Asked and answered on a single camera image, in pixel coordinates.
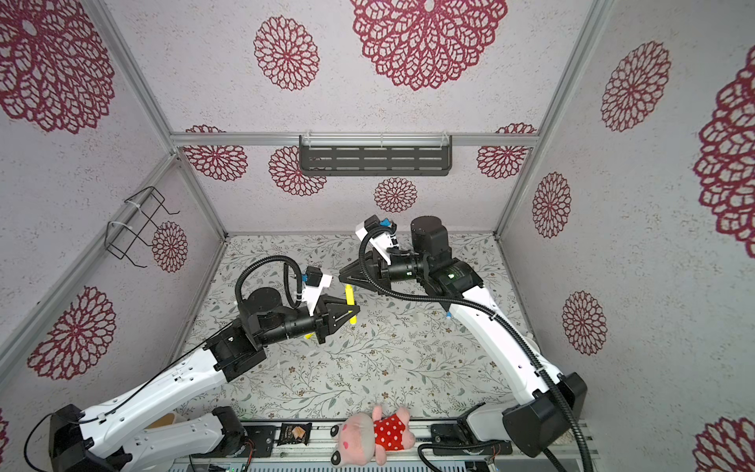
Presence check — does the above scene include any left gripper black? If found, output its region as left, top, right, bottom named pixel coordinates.
left=260, top=295, right=361, bottom=348

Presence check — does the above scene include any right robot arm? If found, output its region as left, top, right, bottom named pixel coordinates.
left=338, top=216, right=594, bottom=471

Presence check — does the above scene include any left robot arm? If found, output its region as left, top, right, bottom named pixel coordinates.
left=49, top=287, right=360, bottom=471

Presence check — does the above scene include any pink pig plush toy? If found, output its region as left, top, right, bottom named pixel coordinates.
left=330, top=405, right=416, bottom=467

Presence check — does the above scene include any small dark snack packet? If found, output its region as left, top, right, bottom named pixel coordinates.
left=277, top=423, right=313, bottom=446

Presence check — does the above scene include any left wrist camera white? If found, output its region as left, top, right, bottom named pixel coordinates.
left=302, top=265, right=333, bottom=317

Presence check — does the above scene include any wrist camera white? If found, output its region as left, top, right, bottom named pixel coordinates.
left=302, top=265, right=333, bottom=317
left=355, top=214, right=399, bottom=266

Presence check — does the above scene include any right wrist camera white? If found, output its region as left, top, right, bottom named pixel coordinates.
left=355, top=214, right=399, bottom=266

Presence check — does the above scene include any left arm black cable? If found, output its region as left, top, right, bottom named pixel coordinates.
left=22, top=254, right=305, bottom=472

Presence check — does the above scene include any dark grey wall shelf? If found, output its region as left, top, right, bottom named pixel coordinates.
left=298, top=134, right=453, bottom=177

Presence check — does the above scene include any black wire wall rack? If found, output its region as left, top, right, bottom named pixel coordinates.
left=102, top=186, right=180, bottom=269

